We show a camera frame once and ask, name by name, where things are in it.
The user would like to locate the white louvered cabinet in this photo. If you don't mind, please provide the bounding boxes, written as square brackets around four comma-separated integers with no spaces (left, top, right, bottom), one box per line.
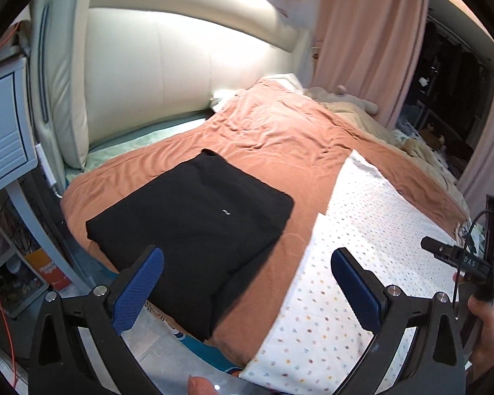
[0,55,40,202]

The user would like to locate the black jacket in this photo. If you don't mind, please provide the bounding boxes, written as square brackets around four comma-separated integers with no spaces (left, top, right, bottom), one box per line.
[86,149,295,342]

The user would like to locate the white dotted bed sheet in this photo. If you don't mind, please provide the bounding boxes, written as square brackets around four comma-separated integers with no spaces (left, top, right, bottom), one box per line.
[238,150,484,395]

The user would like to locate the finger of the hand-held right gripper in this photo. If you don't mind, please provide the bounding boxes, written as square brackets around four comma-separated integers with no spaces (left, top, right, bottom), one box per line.
[421,236,457,264]

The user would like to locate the person's right hand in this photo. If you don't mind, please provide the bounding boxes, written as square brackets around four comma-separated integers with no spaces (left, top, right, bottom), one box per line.
[468,296,494,369]

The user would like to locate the beige quilt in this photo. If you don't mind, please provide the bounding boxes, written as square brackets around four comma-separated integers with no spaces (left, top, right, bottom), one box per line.
[325,99,470,215]

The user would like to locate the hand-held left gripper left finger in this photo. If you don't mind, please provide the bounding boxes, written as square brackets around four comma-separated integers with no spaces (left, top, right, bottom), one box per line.
[28,245,165,395]

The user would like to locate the hanging dark clothes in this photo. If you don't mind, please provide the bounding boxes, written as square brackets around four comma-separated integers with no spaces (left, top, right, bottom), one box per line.
[420,20,490,99]

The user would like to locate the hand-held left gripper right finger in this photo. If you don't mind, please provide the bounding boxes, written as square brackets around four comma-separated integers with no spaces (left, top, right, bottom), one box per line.
[330,247,466,395]

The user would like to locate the person's left hand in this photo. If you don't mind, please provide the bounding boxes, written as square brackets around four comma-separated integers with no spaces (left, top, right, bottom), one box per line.
[187,375,220,395]

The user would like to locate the white power strip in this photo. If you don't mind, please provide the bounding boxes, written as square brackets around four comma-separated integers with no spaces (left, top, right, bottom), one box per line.
[35,144,60,190]

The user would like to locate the orange box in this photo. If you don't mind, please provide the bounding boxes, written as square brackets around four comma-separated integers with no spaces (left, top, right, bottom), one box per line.
[25,249,72,293]

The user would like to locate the beige plush toy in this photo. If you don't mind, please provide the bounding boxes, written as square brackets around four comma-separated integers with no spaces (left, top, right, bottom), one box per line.
[309,84,381,115]

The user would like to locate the orange blanket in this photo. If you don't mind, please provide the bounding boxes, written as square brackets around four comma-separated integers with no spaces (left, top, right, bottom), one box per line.
[62,77,470,356]

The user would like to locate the cream padded headboard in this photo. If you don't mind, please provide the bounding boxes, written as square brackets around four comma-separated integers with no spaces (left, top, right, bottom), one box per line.
[29,0,314,169]

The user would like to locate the brown plush toy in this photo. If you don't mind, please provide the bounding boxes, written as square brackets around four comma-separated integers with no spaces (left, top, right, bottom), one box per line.
[420,127,445,149]

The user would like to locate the white pillow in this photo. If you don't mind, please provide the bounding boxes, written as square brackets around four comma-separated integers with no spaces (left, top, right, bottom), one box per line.
[272,73,305,91]

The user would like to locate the bed with teal printed mattress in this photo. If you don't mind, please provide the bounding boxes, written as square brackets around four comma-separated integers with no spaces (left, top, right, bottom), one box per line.
[29,0,490,395]

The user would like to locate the cluttered storage shelf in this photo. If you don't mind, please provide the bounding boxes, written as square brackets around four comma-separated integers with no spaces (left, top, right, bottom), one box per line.
[0,189,50,317]

